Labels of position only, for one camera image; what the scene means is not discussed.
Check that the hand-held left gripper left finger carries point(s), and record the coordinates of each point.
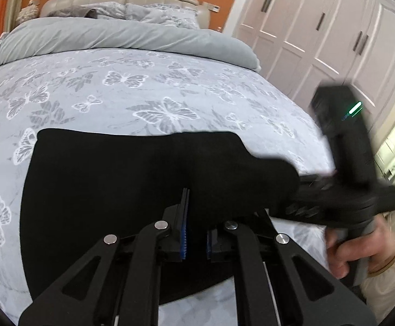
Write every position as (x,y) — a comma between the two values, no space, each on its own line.
(184,241)

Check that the dark grey cloth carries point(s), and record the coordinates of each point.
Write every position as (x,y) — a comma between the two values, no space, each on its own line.
(72,12)

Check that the grey duvet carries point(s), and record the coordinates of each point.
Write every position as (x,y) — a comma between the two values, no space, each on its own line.
(99,37)

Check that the black pants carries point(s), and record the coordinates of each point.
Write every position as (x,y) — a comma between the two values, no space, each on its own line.
(116,183)

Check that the large butterfly print pillow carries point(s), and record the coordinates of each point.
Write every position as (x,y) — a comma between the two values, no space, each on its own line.
(163,15)

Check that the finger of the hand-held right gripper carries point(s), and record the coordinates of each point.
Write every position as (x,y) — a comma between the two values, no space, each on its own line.
(319,185)
(302,212)

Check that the small butterfly print pillow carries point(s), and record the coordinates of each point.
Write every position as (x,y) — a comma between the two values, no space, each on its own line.
(112,9)

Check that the person's right forearm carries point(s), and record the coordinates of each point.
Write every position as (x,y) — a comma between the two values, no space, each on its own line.
(391,290)

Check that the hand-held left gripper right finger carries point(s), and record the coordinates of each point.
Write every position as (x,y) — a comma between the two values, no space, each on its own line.
(208,246)

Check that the orange curtain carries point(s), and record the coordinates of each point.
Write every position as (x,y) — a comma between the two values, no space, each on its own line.
(6,5)

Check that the white wardrobe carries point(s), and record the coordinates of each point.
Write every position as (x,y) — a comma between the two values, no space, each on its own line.
(319,23)

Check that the white wall switch panel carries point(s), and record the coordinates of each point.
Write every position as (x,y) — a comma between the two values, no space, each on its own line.
(214,6)

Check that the bed with butterfly print sheet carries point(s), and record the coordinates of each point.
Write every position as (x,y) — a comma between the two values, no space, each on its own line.
(116,85)

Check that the person's right hand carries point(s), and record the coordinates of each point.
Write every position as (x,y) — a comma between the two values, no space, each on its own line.
(341,254)

